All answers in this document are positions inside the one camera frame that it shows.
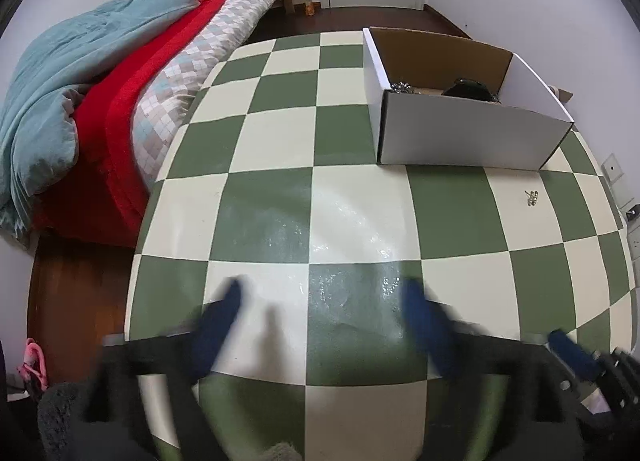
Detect pink slipper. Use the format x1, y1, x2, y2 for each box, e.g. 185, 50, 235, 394
17, 337, 49, 392

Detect small silver earrings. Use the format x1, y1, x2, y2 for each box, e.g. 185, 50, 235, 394
525, 190, 539, 206

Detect red blanket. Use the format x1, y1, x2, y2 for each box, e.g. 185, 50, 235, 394
32, 0, 226, 247

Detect green white checkered tablecloth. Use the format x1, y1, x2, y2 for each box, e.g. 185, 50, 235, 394
125, 30, 638, 460

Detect light blue duvet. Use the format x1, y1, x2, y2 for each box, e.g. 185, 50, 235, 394
1, 0, 198, 242

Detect cardboard paper bag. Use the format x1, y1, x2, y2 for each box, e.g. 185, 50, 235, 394
549, 85, 573, 104

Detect black smart watch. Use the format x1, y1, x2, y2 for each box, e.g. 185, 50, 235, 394
442, 77, 500, 103

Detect open cardboard box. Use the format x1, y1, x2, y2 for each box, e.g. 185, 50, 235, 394
362, 28, 574, 170

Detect checkered bed mattress sheet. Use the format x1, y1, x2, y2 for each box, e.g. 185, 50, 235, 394
131, 0, 276, 188

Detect orange drink bottle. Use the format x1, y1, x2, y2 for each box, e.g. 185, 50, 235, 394
305, 0, 316, 17

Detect white wall socket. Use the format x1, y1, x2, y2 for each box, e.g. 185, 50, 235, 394
601, 153, 624, 184

